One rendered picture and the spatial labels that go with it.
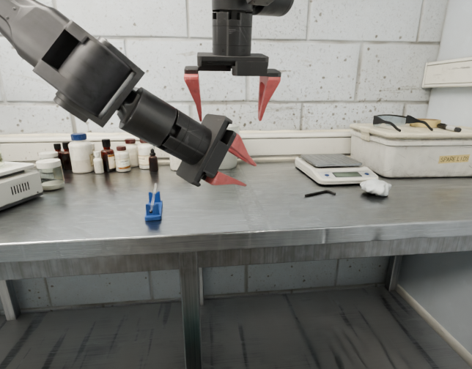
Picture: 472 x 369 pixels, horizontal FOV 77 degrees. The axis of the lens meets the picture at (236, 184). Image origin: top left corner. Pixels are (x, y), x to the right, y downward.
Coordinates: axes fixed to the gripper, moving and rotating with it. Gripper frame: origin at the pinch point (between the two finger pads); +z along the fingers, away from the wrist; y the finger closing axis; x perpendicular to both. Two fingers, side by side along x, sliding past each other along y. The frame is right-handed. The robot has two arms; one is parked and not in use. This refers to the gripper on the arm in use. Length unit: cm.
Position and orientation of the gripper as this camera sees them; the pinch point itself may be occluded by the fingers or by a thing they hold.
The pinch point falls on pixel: (245, 172)
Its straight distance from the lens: 46.7
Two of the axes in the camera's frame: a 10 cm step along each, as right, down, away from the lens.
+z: 7.4, 3.8, 5.6
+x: 5.0, 2.4, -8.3
